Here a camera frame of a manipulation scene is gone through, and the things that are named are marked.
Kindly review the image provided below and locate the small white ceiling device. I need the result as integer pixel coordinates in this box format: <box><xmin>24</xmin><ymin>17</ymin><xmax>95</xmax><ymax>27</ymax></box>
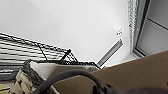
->
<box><xmin>116</xmin><ymin>26</ymin><xmax>125</xmax><ymax>36</ymax></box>

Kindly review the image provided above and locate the black wire shelf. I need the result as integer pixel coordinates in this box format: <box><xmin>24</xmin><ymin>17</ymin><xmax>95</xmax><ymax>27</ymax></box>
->
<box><xmin>0</xmin><ymin>31</ymin><xmax>103</xmax><ymax>83</ymax></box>

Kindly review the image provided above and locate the dark window frame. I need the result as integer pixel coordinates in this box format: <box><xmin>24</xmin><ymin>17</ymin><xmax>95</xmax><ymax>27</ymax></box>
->
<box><xmin>127</xmin><ymin>0</ymin><xmax>168</xmax><ymax>58</ymax></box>

